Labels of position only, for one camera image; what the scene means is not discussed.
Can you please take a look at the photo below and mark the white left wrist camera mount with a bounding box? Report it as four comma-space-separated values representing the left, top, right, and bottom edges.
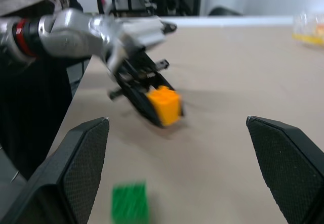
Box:
115, 16, 168, 52

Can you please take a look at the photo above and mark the clear container with yellow contents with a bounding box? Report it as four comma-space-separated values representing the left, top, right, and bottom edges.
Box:
291, 11, 324, 49

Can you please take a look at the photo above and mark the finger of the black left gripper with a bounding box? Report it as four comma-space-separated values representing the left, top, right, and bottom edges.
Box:
120, 81, 165, 129

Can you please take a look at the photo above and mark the green cube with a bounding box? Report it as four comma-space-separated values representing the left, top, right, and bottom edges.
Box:
110, 180, 150, 224

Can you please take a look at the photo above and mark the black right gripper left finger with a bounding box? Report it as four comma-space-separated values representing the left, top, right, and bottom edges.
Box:
0, 116, 110, 224

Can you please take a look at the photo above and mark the orange cube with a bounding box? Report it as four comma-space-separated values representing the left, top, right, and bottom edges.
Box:
146, 85, 183, 127

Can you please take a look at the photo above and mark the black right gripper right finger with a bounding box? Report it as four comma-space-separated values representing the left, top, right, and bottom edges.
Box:
246, 115, 324, 224

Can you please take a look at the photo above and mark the dark robot torso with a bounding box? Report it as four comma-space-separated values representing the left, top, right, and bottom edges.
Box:
0, 0, 84, 183

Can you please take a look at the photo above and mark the dark chair back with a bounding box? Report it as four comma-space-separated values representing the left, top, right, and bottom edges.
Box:
207, 6, 244, 17

